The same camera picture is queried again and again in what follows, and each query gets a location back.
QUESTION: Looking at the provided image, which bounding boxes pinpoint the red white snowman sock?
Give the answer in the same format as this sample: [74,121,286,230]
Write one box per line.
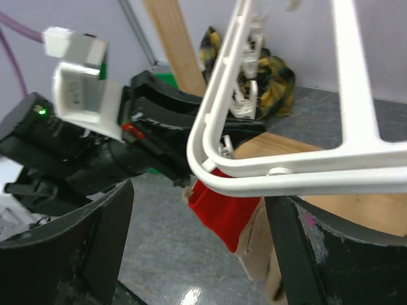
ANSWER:
[183,180,288,304]

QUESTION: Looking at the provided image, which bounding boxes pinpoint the wooden hanger stand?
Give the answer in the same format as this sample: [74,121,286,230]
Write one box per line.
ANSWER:
[142,0,407,238]

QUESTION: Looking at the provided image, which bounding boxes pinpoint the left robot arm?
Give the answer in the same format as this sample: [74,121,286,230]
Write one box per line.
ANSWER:
[1,71,202,216]

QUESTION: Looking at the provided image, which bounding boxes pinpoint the green plastic bin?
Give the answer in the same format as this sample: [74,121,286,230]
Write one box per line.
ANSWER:
[87,74,177,181]

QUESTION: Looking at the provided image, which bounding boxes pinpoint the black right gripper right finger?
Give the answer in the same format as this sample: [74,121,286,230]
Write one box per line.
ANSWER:
[265,196,406,304]

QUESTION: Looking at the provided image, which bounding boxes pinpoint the white plastic sock hanger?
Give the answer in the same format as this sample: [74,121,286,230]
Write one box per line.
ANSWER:
[186,0,407,200]

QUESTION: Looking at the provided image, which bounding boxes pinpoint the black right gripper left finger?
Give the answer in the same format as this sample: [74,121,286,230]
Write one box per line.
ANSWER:
[1,181,134,304]

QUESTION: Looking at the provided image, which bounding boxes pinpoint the yellow plaid cloth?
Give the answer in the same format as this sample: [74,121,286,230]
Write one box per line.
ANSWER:
[199,27,296,119]

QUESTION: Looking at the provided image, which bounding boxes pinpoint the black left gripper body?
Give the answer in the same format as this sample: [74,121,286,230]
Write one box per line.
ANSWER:
[107,86,191,187]

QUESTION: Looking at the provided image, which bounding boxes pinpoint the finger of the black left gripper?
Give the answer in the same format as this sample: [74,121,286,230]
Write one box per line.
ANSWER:
[130,71,202,114]
[133,97,266,133]

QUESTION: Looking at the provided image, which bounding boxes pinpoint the white hanger clip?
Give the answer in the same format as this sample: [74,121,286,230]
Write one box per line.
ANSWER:
[242,16,264,79]
[218,135,235,159]
[229,79,258,119]

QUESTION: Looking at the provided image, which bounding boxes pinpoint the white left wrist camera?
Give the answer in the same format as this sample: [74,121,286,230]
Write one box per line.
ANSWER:
[42,27,123,142]

